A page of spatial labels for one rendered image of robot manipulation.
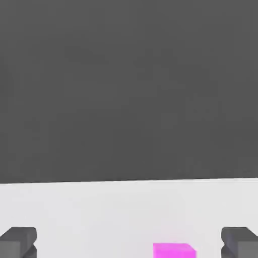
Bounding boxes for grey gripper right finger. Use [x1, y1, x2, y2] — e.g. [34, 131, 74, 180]
[221, 226, 258, 258]

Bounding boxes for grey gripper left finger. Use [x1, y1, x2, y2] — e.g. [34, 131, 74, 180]
[0, 226, 38, 258]

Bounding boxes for small magenta cube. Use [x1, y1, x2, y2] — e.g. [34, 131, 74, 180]
[153, 242, 198, 258]

